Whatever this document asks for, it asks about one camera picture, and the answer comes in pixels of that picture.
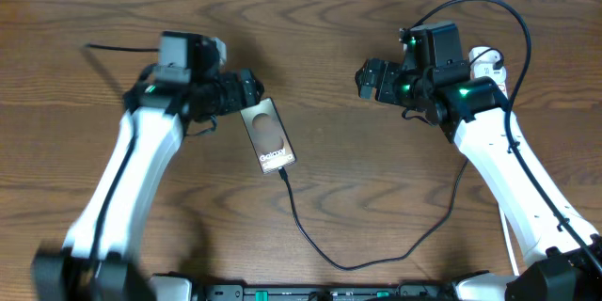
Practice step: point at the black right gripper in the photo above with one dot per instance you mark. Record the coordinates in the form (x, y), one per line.
(389, 72)

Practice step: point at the gold Galaxy smartphone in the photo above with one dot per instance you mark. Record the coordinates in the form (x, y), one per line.
(268, 136)

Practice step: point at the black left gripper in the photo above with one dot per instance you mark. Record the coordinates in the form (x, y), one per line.
(234, 80)

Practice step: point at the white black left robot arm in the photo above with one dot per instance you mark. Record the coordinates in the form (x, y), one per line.
(98, 258)

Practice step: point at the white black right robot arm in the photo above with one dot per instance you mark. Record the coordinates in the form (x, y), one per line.
(465, 95)

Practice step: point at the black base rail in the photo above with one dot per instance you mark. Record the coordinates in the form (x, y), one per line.
(225, 292)

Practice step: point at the white power strip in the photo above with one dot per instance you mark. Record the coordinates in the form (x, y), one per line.
(487, 61)

